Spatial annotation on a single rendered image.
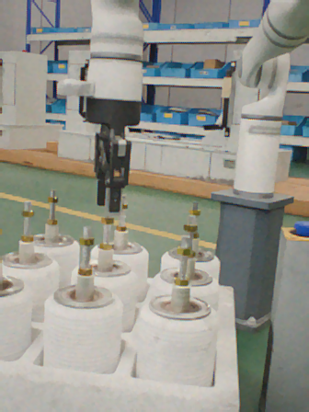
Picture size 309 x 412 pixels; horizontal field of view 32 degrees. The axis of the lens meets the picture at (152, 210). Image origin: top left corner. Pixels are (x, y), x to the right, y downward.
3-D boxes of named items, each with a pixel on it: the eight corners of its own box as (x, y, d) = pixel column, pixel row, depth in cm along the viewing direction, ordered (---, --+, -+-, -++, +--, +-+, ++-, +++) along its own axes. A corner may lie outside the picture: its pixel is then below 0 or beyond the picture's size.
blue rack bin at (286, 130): (280, 132, 600) (281, 114, 596) (312, 136, 578) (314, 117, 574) (260, 132, 561) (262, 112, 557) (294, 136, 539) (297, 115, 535)
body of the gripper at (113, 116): (149, 97, 70) (144, 167, 71) (133, 96, 78) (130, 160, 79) (91, 92, 67) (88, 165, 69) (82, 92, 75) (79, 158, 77)
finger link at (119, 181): (109, 173, 71) (107, 211, 72) (113, 177, 68) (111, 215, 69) (120, 174, 72) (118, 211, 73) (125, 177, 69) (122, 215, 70)
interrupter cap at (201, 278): (223, 281, 76) (223, 277, 76) (188, 292, 71) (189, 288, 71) (183, 268, 81) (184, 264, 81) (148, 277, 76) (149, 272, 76)
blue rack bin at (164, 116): (177, 123, 676) (177, 106, 672) (202, 125, 655) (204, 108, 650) (154, 122, 636) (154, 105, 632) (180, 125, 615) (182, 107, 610)
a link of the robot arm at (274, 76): (284, 50, 122) (276, 125, 125) (243, 46, 121) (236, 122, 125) (296, 45, 112) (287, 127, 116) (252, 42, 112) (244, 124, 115)
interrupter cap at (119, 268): (67, 271, 76) (68, 267, 76) (98, 259, 83) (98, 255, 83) (112, 282, 73) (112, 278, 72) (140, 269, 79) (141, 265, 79)
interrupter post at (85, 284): (92, 303, 65) (93, 278, 64) (73, 302, 65) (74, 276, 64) (95, 296, 67) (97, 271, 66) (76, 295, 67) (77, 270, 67)
